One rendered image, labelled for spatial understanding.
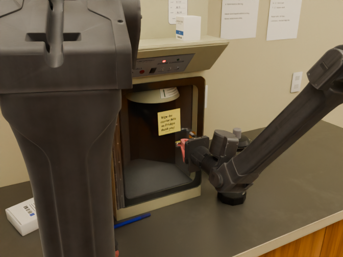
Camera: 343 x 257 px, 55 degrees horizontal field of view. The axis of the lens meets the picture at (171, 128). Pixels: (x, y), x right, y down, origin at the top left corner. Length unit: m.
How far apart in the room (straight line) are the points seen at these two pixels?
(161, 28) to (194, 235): 0.62
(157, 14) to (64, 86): 0.78
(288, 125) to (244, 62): 1.06
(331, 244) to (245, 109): 0.77
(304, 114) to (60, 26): 0.52
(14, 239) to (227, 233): 0.65
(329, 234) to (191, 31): 0.89
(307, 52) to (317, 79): 1.41
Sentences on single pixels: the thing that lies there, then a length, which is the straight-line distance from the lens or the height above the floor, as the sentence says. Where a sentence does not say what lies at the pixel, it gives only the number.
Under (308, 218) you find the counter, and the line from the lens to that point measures 1.21.
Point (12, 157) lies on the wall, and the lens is 1.42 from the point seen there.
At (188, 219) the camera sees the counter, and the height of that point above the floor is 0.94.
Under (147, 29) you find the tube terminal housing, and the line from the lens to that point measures 0.94.
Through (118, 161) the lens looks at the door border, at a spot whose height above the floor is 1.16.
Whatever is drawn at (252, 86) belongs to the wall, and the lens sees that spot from 1.78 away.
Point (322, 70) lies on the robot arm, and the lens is 0.60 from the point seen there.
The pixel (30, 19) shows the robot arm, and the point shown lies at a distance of 0.20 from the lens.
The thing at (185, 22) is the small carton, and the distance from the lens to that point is 0.90.
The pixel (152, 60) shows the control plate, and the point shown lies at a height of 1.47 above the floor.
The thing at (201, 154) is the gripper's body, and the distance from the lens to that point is 0.90.
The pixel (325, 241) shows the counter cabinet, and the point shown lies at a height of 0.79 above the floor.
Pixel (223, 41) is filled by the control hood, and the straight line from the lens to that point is 0.93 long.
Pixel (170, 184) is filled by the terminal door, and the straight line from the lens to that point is 1.12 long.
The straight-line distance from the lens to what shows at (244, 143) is 1.10.
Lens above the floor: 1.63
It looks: 23 degrees down
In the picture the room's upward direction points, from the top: straight up
